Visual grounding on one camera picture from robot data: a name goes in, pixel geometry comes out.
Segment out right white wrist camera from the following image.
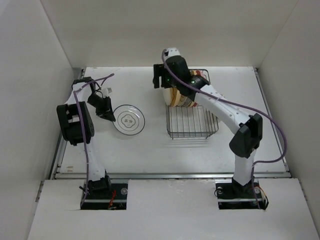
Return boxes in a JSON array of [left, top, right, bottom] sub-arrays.
[[162, 47, 181, 60]]

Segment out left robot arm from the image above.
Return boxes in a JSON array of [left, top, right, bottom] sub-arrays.
[[56, 74, 116, 199]]

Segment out tan yellow plate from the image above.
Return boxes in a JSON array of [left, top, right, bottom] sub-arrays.
[[170, 87, 185, 107]]

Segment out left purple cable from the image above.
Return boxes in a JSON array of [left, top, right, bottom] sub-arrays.
[[73, 73, 115, 210]]

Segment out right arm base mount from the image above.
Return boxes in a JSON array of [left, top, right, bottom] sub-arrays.
[[214, 181, 269, 210]]

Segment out pink plate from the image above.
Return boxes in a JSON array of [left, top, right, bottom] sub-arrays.
[[195, 70, 207, 80]]

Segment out grey patterned plate in rack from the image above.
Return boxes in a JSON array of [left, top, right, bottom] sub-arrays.
[[181, 97, 194, 107]]

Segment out white plate with dark rim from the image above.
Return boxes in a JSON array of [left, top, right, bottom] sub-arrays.
[[113, 104, 146, 136]]

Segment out cream white plate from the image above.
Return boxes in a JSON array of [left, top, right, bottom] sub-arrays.
[[162, 87, 173, 106]]

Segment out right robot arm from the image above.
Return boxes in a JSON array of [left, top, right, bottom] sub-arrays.
[[152, 55, 263, 198]]

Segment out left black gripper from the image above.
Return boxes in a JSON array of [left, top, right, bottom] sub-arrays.
[[87, 93, 116, 122]]

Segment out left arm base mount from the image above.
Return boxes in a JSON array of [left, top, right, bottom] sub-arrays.
[[80, 182, 129, 211]]

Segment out wire dish rack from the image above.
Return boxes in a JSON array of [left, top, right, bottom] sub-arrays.
[[165, 69, 220, 140]]

